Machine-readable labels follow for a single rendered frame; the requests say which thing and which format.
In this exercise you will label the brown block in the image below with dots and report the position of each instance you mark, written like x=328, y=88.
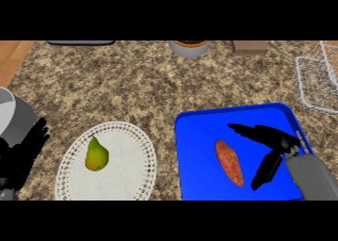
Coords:
x=250, y=47

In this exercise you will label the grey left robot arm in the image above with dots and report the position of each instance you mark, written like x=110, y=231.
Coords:
x=8, y=195

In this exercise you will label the blue plastic tray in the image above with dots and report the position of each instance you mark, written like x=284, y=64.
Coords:
x=213, y=185

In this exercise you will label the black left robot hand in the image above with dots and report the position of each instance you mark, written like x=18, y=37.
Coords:
x=14, y=160

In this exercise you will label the orange sweet potato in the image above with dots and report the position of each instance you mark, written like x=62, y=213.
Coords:
x=229, y=163

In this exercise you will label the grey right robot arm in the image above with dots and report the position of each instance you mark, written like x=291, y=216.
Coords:
x=315, y=177

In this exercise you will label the grey round pot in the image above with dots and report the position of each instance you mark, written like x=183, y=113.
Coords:
x=9, y=116

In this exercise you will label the dark grey flat appliance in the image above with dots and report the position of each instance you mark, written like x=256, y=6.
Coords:
x=80, y=42

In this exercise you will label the green yellow pear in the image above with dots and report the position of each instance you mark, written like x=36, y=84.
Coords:
x=96, y=156

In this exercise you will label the white oval placemat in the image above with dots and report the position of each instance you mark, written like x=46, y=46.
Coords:
x=124, y=175

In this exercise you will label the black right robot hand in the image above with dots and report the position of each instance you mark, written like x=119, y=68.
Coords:
x=273, y=141

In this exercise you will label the grey plant pot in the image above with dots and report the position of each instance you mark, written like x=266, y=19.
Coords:
x=188, y=48

